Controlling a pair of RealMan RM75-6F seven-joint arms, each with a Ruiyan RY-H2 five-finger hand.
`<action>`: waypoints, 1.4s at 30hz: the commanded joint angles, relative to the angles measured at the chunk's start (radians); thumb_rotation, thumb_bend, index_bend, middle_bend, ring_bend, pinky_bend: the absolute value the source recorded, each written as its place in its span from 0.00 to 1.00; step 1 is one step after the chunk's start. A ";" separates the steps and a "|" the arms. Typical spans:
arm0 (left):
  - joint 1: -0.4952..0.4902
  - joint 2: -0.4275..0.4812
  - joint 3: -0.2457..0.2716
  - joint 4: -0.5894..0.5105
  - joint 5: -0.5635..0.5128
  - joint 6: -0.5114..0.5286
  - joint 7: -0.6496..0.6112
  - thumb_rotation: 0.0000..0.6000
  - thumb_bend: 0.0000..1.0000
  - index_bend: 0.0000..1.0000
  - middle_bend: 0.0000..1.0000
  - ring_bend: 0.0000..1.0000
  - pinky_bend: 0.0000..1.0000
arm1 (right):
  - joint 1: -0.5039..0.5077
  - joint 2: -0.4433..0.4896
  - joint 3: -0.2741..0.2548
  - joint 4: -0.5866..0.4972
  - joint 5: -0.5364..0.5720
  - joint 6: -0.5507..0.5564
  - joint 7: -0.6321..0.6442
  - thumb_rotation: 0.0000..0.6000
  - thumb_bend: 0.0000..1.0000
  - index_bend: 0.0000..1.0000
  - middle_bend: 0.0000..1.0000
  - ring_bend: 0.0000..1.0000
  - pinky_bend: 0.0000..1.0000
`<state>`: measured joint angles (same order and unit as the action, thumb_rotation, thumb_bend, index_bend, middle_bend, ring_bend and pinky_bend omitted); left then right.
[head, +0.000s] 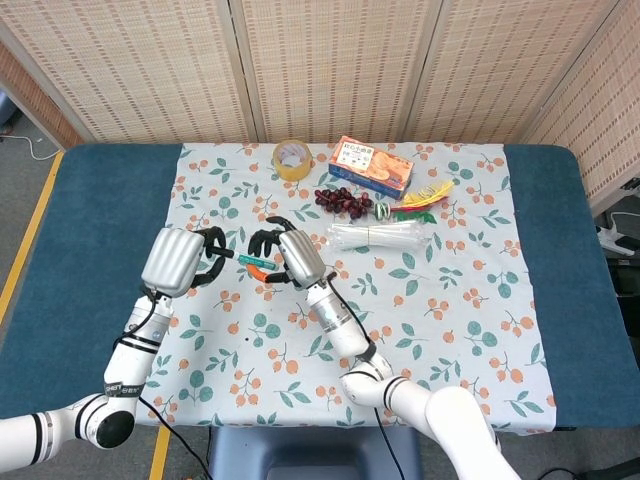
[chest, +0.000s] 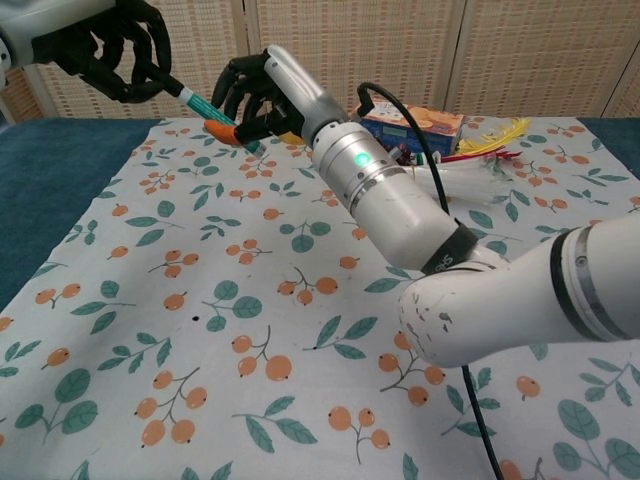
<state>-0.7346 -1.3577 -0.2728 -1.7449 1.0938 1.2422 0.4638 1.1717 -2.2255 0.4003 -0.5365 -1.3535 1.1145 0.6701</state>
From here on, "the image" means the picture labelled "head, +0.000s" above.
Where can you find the green white striped ribbon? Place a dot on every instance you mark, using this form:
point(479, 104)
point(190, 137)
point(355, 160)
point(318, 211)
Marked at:
point(382, 211)

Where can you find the clear straw bundle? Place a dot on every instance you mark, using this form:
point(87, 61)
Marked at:
point(380, 236)

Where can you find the green white marker body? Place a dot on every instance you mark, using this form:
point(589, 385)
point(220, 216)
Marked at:
point(255, 261)

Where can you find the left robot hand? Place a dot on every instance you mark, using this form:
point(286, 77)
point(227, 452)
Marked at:
point(172, 260)

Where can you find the floral fruit print tablecloth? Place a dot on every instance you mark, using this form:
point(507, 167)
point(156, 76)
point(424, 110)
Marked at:
point(400, 310)

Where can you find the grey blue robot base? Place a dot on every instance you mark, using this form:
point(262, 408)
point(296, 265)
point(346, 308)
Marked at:
point(310, 452)

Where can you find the red grape bunch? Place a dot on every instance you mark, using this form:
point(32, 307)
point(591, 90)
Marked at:
point(342, 200)

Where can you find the yellow feather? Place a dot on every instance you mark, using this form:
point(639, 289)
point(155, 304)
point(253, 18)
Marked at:
point(430, 192)

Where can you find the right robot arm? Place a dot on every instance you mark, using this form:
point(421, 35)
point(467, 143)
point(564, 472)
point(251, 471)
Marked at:
point(335, 320)

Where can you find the woven bamboo screen panel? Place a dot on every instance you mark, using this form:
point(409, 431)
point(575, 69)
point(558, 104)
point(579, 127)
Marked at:
point(30, 95)
point(340, 65)
point(600, 130)
point(135, 65)
point(505, 65)

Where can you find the red feather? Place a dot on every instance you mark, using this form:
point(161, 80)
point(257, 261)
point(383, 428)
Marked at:
point(415, 206)

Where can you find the white power strip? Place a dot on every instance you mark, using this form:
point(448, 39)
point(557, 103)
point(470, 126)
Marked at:
point(615, 240)

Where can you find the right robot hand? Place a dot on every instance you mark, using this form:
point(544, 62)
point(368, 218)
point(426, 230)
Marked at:
point(300, 257)

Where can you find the yellow tape roll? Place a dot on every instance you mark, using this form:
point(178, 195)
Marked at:
point(295, 170)

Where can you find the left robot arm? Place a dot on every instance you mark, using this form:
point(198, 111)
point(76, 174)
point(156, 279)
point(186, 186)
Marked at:
point(130, 360)

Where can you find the orange blue cookie box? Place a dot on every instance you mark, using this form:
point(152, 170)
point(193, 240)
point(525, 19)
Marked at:
point(372, 167)

